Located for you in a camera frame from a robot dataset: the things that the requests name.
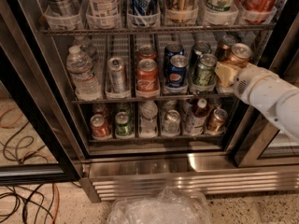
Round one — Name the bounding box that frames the rear clear water bottle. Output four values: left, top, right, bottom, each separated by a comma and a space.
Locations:
73, 35, 99, 64

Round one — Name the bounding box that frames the glass fridge door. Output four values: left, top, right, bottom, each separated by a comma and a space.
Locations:
235, 15, 299, 167
0, 0, 83, 185

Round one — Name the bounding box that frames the bottom shelf green can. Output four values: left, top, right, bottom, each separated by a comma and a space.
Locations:
115, 112, 133, 137

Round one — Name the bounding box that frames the bottom shelf silver can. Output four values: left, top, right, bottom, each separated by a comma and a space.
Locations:
162, 109, 180, 136

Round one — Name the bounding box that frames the top shelf blue can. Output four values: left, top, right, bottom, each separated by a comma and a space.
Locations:
131, 0, 157, 27

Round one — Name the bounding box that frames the clear water bottle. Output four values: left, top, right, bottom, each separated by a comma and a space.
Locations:
66, 46, 101, 101
73, 35, 99, 64

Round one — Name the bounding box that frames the blue pepsi can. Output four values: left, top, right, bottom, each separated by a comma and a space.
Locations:
164, 42, 184, 76
166, 55, 188, 88

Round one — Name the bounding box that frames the rear green soda can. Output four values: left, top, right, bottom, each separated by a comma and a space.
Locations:
189, 40, 212, 72

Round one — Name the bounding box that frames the orange soda can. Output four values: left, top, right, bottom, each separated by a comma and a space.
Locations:
215, 35, 238, 61
226, 43, 252, 67

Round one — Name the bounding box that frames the bottom shelf red can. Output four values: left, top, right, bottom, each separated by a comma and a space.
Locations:
90, 114, 110, 138

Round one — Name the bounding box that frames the stainless steel fridge base grille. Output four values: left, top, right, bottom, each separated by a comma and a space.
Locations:
79, 154, 299, 203

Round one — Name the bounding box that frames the front green soda can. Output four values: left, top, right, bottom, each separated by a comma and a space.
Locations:
192, 53, 217, 86

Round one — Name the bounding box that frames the front clear water bottle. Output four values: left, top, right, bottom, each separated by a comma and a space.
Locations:
66, 46, 101, 101

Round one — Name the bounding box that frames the right glass fridge door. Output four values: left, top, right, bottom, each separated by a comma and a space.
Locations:
235, 15, 299, 167

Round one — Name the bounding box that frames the green soda can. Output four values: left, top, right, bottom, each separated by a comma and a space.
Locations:
189, 40, 212, 72
192, 53, 217, 86

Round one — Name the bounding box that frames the red coca-cola can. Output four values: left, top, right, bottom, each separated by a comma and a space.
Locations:
137, 44, 157, 61
137, 59, 158, 92

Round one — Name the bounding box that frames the bottom shelf brown bottle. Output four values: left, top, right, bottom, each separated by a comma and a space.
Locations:
184, 98, 208, 136

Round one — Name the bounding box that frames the clear plastic bag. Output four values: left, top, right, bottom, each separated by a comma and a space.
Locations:
107, 187, 212, 224

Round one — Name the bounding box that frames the front blue Pepsi can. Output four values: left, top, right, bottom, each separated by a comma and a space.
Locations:
166, 55, 188, 88

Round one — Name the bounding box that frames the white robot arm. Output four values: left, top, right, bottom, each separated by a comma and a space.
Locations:
215, 62, 299, 142

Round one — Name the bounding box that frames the silver soda can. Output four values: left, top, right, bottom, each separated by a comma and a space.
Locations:
107, 57, 127, 93

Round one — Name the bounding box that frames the bottom shelf orange can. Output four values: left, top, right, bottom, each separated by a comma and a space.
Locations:
206, 108, 228, 133

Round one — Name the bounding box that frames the rear red Coca-Cola can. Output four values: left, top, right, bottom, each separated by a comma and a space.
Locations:
137, 44, 157, 61

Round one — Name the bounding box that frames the left glass fridge door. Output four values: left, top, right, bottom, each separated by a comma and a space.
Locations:
0, 0, 83, 185

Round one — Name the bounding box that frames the black floor cable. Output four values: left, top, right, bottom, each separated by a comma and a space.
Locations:
0, 121, 82, 224

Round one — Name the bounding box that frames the bottom shelf water bottle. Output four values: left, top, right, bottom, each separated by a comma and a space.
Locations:
139, 101, 158, 138

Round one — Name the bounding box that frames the shelf brown bottle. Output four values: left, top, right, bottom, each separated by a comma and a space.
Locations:
165, 0, 195, 23
184, 98, 208, 136

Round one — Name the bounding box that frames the top shelf red Coca-Cola bottle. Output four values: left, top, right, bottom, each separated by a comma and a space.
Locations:
237, 0, 277, 24

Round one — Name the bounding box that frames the top shelf white labelled bottle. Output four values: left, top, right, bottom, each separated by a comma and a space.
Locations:
88, 0, 121, 29

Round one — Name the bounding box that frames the rear blue Pepsi can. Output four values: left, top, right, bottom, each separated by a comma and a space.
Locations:
164, 42, 184, 76

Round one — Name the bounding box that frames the front red Coca-Cola can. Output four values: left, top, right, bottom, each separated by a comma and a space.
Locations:
137, 59, 158, 92

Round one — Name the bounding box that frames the top shelf brown bottle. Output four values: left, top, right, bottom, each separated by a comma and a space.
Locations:
165, 0, 195, 23

